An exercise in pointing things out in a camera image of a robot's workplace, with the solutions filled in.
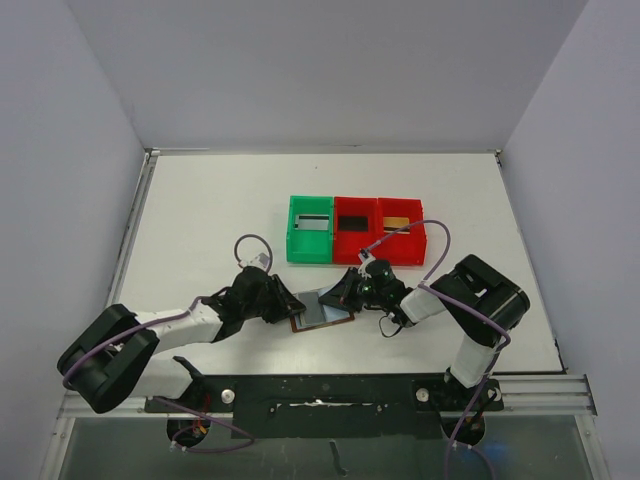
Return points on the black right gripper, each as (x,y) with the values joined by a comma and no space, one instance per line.
(350,288)

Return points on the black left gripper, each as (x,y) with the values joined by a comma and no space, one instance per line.
(281,308)

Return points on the brown leather card holder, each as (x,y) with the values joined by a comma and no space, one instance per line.
(333,317)

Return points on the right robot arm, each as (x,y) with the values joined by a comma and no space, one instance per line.
(483,302)

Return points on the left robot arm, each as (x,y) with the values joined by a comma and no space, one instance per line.
(120,355)

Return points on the black card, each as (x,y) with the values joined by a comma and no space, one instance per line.
(348,223)

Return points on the gold card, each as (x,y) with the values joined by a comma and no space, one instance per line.
(395,223)

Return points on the green bin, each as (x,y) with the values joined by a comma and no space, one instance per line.
(310,247)

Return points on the red bin right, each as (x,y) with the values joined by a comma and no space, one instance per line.
(402,249)

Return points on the red bin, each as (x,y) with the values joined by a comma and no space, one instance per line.
(402,249)
(347,245)

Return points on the red bin middle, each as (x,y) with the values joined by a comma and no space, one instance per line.
(347,245)

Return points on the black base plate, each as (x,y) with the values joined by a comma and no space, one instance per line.
(423,406)

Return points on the aluminium left rail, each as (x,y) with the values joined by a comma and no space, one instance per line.
(132,225)

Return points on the aluminium rail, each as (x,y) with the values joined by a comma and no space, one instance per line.
(546,394)
(132,225)

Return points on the aluminium front rail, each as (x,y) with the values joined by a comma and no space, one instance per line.
(546,394)

